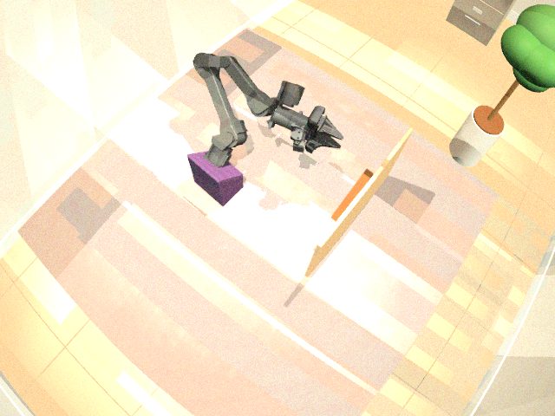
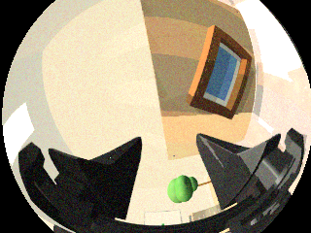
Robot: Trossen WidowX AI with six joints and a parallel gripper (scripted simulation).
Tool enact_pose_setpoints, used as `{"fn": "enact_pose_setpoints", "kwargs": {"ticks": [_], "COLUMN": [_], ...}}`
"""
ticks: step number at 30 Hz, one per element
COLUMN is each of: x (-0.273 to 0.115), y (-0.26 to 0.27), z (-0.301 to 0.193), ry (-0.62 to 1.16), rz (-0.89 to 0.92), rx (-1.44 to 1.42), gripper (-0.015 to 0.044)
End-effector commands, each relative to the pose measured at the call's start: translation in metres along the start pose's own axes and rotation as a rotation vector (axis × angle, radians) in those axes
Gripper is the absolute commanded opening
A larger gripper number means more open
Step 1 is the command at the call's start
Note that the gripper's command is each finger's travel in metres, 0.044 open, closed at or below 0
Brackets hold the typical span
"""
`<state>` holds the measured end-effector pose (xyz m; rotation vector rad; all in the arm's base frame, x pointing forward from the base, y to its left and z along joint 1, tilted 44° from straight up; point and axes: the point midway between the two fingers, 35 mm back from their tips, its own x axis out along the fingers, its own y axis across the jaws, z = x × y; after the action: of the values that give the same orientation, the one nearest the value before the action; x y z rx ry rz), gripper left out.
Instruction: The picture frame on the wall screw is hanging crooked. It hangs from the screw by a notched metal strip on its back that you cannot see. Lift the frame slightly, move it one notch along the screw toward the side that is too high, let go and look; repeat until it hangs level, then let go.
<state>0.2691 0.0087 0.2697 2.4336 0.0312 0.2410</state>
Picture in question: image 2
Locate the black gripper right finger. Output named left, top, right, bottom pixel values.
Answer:
left=195, top=133, right=281, bottom=209

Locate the tan wooden board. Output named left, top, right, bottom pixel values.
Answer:
left=139, top=0, right=257, bottom=160

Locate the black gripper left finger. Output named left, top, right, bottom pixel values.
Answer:
left=48, top=137, right=143, bottom=220

